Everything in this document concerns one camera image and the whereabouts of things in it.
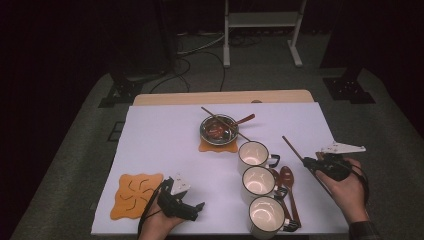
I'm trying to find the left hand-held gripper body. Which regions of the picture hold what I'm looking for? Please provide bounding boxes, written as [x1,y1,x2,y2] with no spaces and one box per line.
[157,173,192,220]

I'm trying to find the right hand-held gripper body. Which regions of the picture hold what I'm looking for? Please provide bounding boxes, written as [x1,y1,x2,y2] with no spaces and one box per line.
[314,141,367,183]

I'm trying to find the orange felt coaster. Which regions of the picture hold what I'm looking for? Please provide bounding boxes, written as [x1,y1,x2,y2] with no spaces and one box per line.
[198,138,240,154]
[109,172,164,221]

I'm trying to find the steel bowl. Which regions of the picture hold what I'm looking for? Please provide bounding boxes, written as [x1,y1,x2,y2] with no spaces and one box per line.
[199,113,240,147]

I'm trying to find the dark red wooden spoon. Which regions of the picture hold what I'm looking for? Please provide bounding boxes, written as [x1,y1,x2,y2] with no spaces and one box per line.
[205,113,257,139]
[269,168,294,223]
[280,165,302,229]

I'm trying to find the person's left hand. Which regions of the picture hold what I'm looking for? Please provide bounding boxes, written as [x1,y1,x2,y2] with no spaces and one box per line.
[137,207,186,240]

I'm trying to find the person's right hand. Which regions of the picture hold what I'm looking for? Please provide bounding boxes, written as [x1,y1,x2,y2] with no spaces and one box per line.
[315,157,366,225]

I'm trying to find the white mug with dark rim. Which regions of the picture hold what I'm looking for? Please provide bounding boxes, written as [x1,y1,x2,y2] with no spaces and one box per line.
[248,195,301,240]
[237,140,281,174]
[241,165,288,204]

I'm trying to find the black stand base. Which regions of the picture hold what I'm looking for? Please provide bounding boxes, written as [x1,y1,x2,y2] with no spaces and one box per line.
[322,66,377,105]
[97,74,145,109]

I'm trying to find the white metal stand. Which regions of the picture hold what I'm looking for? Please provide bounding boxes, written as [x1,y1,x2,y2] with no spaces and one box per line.
[222,0,308,69]

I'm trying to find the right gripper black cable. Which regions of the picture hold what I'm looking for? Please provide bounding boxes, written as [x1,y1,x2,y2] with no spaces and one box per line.
[348,159,371,205]

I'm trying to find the black floor cable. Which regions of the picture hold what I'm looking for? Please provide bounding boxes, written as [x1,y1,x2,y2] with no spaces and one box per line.
[148,57,193,94]
[176,50,227,92]

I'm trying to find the black cable bundle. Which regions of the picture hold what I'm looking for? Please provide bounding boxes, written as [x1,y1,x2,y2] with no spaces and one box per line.
[229,33,263,48]

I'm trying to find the grey floor cable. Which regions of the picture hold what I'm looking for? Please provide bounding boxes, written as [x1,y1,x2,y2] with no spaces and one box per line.
[176,31,228,56]

